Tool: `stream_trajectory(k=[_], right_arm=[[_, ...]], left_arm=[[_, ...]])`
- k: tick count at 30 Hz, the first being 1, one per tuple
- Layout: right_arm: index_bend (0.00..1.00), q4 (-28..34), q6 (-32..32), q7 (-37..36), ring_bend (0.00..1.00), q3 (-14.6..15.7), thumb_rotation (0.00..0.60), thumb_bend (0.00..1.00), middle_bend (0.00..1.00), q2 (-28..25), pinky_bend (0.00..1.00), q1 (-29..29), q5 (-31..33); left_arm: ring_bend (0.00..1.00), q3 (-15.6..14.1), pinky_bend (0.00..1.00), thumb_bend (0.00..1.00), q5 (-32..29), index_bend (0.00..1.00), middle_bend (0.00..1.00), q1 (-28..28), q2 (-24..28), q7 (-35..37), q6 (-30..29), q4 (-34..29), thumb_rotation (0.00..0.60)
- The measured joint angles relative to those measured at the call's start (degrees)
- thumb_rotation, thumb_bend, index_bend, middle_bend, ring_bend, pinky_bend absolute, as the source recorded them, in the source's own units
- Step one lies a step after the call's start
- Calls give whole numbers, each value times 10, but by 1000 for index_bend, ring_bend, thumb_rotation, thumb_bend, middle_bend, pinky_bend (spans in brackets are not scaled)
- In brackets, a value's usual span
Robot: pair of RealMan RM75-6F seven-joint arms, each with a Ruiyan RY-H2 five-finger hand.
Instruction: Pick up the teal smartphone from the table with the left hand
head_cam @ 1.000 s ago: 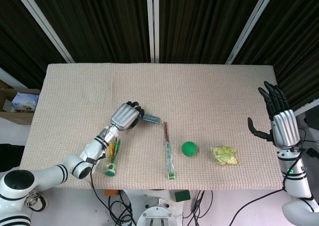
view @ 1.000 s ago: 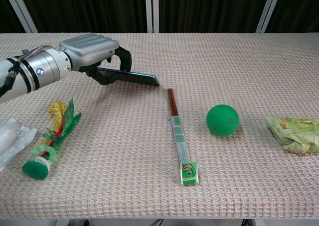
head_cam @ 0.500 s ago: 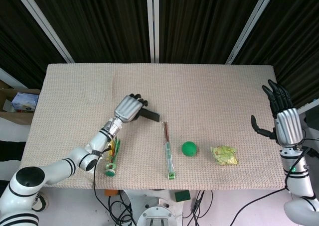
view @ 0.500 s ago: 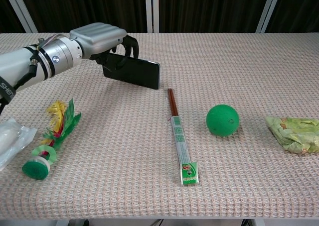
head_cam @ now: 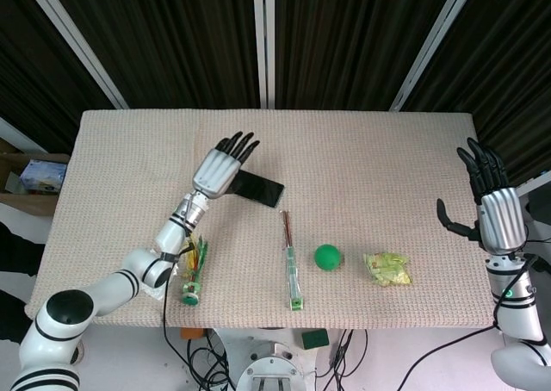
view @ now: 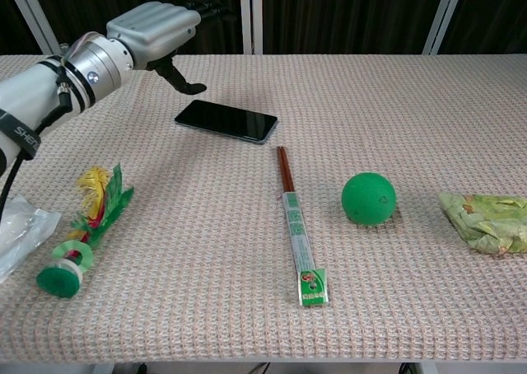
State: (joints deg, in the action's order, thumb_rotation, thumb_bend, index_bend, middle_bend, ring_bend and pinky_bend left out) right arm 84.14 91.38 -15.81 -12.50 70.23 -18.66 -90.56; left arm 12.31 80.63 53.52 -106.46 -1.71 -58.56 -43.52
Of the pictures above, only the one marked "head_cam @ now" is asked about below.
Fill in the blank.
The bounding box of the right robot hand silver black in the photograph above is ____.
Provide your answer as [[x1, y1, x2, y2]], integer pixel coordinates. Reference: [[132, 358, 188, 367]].
[[436, 137, 529, 255]]

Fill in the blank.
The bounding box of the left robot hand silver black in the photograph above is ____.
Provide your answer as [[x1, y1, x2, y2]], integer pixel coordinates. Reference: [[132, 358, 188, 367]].
[[191, 131, 262, 201]]

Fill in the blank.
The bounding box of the blue-backed smartphone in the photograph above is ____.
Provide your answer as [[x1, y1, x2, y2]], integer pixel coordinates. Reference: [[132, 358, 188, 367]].
[[226, 170, 286, 209]]

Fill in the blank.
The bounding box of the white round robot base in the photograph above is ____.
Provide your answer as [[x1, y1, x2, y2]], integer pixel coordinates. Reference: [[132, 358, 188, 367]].
[[212, 327, 329, 391]]

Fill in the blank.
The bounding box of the brown wooden chopstick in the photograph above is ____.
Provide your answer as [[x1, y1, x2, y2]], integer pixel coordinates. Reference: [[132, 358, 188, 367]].
[[279, 210, 291, 249], [282, 210, 295, 248]]

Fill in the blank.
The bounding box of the green yellow feather shuttlecock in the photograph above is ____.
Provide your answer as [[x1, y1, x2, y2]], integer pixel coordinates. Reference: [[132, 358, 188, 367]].
[[179, 234, 211, 308]]

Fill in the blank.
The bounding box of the light green snack bag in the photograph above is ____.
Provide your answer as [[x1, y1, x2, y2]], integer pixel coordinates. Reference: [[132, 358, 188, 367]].
[[362, 251, 413, 288]]

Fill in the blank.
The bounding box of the beige waffle table cloth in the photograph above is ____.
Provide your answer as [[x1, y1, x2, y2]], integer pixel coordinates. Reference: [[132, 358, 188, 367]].
[[24, 109, 501, 330]]

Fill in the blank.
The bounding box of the clear plastic bag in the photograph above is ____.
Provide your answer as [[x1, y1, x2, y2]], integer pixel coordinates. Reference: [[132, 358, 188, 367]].
[[144, 283, 174, 301]]

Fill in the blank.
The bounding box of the dark pleated curtain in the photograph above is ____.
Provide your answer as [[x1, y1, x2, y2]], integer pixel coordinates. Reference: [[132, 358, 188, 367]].
[[0, 0, 551, 185]]

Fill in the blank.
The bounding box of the green foam ball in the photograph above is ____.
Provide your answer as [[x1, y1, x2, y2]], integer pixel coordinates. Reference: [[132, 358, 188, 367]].
[[313, 244, 343, 273]]

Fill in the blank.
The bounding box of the blue tissue pack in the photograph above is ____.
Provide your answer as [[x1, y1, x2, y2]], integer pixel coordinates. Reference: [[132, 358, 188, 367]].
[[18, 158, 68, 192]]

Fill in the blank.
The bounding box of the brown cardboard box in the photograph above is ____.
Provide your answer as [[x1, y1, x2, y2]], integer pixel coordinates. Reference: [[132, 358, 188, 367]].
[[0, 138, 72, 218]]

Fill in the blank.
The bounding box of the green sponge block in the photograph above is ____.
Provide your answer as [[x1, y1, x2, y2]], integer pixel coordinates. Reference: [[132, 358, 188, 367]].
[[300, 329, 330, 351]]

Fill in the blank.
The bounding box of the white upright frame post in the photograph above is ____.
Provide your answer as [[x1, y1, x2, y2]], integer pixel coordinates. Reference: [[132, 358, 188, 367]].
[[252, 0, 277, 109]]

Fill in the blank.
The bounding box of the black cable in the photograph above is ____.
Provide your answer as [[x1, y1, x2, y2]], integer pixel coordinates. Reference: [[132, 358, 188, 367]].
[[398, 255, 542, 391], [161, 235, 195, 391]]

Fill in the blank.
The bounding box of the white slanted frame post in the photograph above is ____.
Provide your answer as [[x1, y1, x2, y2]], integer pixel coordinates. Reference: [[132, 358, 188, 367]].
[[389, 0, 475, 113], [30, 0, 130, 110]]

